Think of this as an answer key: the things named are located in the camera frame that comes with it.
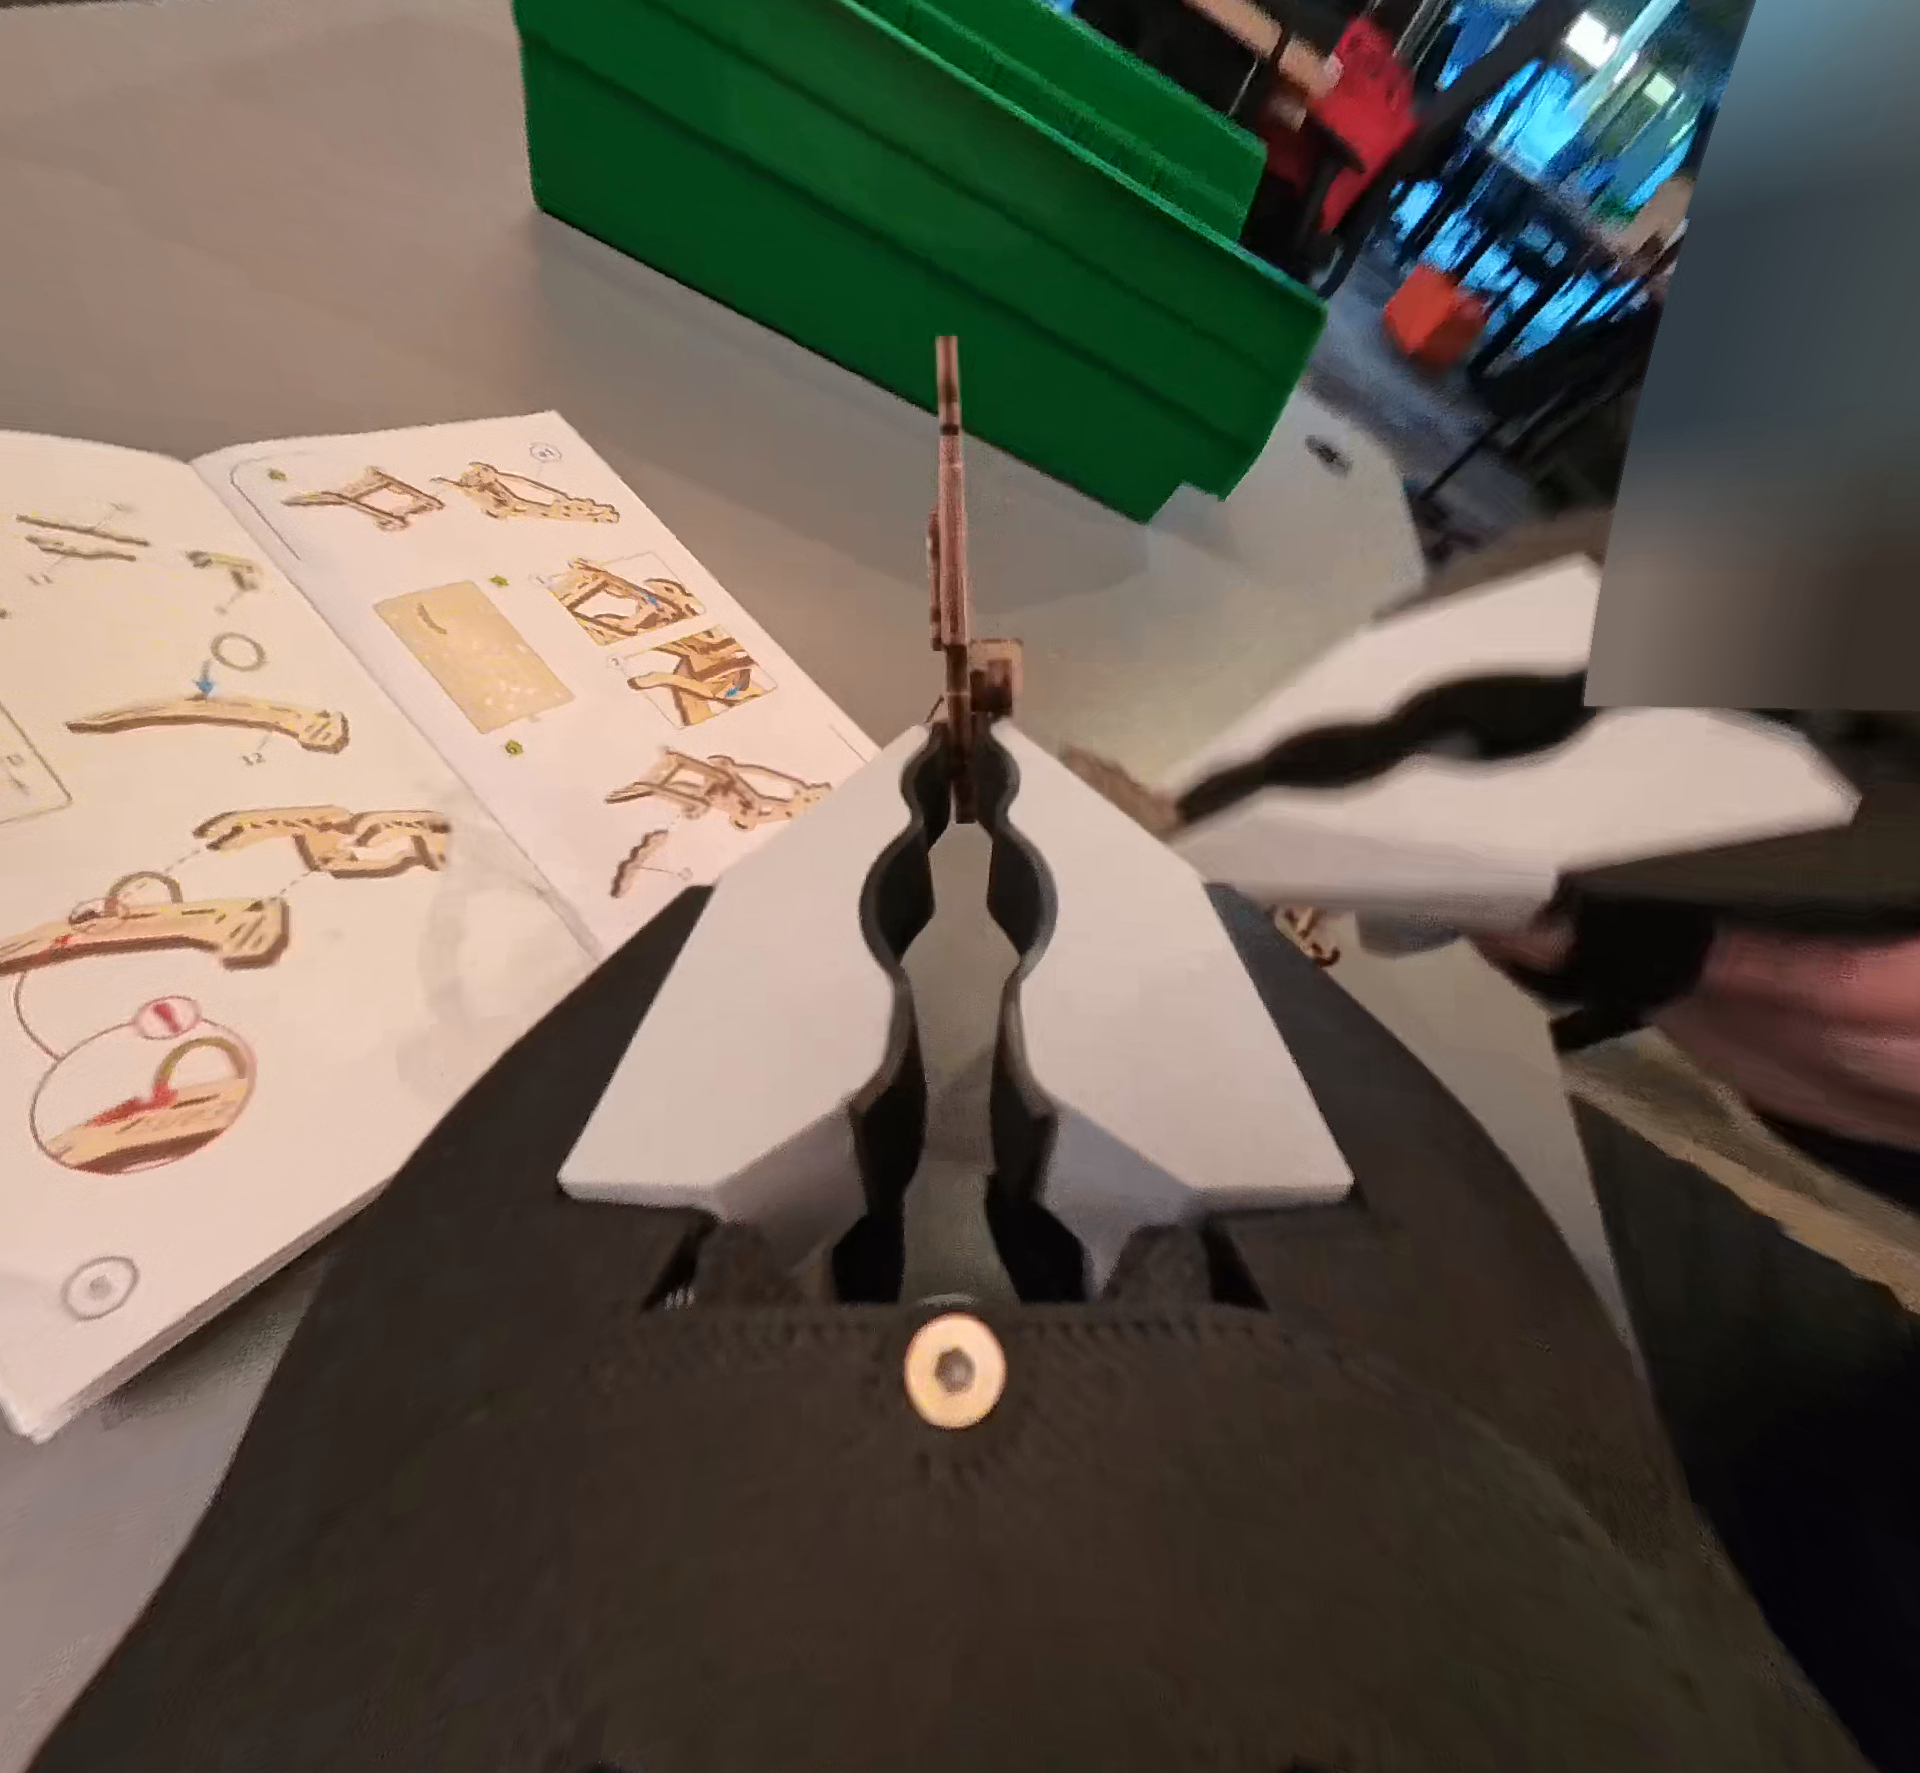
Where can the red chair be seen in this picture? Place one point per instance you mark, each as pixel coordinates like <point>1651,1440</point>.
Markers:
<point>1350,124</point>

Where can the black table grommet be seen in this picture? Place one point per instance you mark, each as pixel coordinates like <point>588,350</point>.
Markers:
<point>1326,452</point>

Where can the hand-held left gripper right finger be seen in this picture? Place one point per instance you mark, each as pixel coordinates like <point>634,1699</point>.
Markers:
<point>1184,1037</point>

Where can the wooden model side frame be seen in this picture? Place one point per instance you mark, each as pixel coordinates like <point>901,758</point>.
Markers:
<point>955,555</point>

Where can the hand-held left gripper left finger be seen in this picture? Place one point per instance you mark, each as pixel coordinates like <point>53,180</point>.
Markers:
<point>752,1037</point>

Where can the green plastic bin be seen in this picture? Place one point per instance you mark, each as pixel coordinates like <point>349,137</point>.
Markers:
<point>901,229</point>

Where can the small angled wooden model part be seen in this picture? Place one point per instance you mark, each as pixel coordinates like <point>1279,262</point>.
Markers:
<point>1312,934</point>

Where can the orange box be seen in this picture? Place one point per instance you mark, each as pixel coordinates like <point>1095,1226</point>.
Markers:
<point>1430,319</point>

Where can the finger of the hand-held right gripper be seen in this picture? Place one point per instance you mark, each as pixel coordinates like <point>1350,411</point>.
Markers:
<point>1500,827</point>
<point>1439,644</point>

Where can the open assembly instruction booklet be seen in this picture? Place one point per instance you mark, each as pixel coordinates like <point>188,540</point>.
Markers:
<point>375,993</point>

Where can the person's right hand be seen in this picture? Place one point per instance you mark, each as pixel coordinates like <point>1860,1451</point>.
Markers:
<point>1831,1037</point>

